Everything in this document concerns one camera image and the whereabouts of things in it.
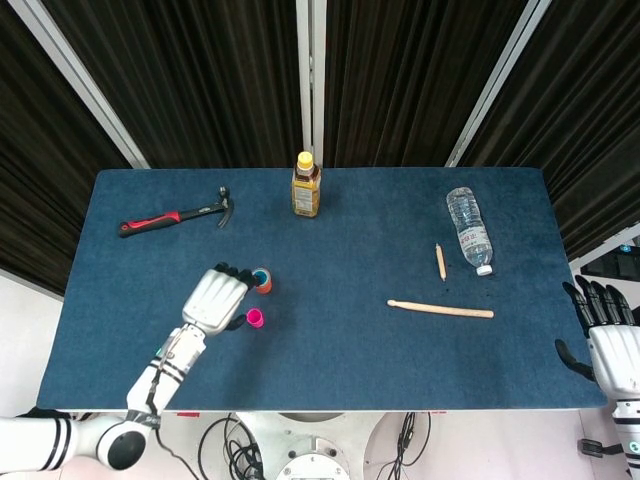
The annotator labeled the black device with teal light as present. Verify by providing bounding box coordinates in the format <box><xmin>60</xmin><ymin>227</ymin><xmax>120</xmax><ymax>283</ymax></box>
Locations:
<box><xmin>579</xmin><ymin>239</ymin><xmax>640</xmax><ymax>281</ymax></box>

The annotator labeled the black curtain panel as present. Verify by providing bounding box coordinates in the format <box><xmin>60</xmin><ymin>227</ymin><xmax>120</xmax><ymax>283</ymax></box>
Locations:
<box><xmin>39</xmin><ymin>0</ymin><xmax>306</xmax><ymax>170</ymax></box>
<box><xmin>322</xmin><ymin>0</ymin><xmax>531</xmax><ymax>169</ymax></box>
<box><xmin>0</xmin><ymin>0</ymin><xmax>134</xmax><ymax>296</ymax></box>
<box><xmin>457</xmin><ymin>0</ymin><xmax>640</xmax><ymax>261</ymax></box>

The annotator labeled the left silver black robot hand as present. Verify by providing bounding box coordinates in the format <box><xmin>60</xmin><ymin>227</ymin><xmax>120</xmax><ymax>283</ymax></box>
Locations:
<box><xmin>180</xmin><ymin>262</ymin><xmax>256</xmax><ymax>337</ymax></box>

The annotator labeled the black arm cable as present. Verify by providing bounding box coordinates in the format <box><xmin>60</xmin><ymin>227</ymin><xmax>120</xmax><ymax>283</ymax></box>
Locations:
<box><xmin>145</xmin><ymin>367</ymin><xmax>196</xmax><ymax>480</ymax></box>

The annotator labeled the black cable bundle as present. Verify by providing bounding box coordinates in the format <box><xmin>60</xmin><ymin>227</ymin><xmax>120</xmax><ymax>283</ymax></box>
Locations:
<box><xmin>377</xmin><ymin>410</ymin><xmax>432</xmax><ymax>480</ymax></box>
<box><xmin>198</xmin><ymin>412</ymin><xmax>266</xmax><ymax>480</ymax></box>

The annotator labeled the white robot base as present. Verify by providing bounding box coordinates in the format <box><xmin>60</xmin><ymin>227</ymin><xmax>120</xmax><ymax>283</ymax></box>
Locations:
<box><xmin>232</xmin><ymin>410</ymin><xmax>389</xmax><ymax>480</ymax></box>

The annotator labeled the white frame post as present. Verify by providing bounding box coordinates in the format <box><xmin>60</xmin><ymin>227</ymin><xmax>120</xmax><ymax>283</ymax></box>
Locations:
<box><xmin>295</xmin><ymin>0</ymin><xmax>326</xmax><ymax>169</ymax></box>
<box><xmin>444</xmin><ymin>0</ymin><xmax>551</xmax><ymax>169</ymax></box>
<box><xmin>7</xmin><ymin>0</ymin><xmax>151</xmax><ymax>170</ymax></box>

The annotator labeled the clear plastic water bottle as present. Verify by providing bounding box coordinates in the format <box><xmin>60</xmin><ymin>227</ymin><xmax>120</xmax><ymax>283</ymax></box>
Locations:
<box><xmin>445</xmin><ymin>186</ymin><xmax>495</xmax><ymax>277</ymax></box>

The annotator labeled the yellow label tea bottle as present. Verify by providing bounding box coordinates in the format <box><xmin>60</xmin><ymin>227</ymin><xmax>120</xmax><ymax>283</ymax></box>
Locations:
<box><xmin>291</xmin><ymin>151</ymin><xmax>322</xmax><ymax>219</ymax></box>

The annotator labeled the red black claw hammer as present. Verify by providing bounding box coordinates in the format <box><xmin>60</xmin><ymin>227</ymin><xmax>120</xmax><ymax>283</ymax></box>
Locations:
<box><xmin>118</xmin><ymin>186</ymin><xmax>236</xmax><ymax>239</ymax></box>

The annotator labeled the blue table cloth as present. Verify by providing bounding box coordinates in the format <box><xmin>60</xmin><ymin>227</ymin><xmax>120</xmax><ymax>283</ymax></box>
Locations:
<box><xmin>35</xmin><ymin>167</ymin><xmax>609</xmax><ymax>412</ymax></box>

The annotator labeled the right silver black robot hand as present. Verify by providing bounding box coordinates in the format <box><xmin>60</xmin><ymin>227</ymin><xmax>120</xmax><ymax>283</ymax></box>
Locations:
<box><xmin>554</xmin><ymin>274</ymin><xmax>640</xmax><ymax>401</ymax></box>

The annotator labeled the wooden drumstick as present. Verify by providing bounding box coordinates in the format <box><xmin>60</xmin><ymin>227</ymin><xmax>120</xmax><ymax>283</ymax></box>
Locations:
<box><xmin>386</xmin><ymin>298</ymin><xmax>495</xmax><ymax>320</ymax></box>

